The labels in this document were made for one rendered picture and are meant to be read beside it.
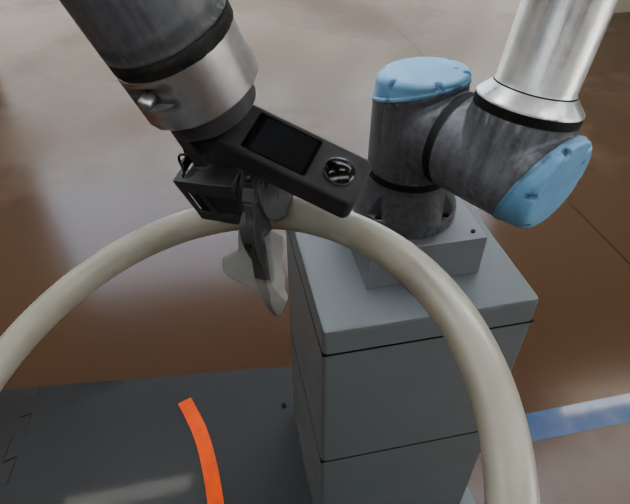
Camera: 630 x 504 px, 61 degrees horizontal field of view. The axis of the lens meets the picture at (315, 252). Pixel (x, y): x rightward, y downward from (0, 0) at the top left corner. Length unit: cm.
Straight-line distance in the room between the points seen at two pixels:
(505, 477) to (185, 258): 214
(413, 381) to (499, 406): 73
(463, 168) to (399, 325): 30
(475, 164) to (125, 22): 55
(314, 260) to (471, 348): 69
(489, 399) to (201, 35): 28
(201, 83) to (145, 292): 195
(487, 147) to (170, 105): 50
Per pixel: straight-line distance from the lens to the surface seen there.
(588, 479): 189
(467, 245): 98
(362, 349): 95
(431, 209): 94
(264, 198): 43
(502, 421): 35
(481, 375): 36
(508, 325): 105
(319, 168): 40
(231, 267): 49
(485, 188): 78
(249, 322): 207
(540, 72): 76
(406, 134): 85
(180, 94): 36
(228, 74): 37
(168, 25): 34
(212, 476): 171
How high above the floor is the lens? 153
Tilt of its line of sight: 40 degrees down
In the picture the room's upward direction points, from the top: straight up
